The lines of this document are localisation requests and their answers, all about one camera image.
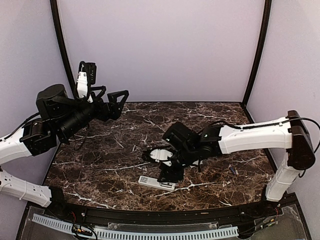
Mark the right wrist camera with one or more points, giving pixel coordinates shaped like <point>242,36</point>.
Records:
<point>161,155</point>

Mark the right black frame post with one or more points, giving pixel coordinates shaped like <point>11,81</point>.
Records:
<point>258,53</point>

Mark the black frame post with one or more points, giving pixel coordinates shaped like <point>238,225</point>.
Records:
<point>258,53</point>
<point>61,42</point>

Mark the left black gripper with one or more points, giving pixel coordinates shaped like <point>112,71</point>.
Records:
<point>115,111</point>

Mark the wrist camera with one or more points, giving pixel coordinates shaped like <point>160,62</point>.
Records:
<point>161,155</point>
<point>85,79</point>

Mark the white remote control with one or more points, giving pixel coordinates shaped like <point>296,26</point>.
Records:
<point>153,183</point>

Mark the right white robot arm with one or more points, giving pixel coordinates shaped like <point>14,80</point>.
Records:
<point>221,138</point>

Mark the blue battery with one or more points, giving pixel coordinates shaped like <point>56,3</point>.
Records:
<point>232,170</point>

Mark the left black frame post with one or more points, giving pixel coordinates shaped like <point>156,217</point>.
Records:
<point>61,42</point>

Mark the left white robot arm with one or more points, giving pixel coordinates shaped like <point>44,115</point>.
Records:
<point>57,120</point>

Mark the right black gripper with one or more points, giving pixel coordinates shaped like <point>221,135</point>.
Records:
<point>171,175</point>

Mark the black front rail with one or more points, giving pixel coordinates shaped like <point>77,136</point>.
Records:
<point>81,214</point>

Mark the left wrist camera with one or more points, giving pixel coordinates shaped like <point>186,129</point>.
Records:
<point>85,79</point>

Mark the white cable duct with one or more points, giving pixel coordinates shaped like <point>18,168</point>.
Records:
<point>108,234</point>

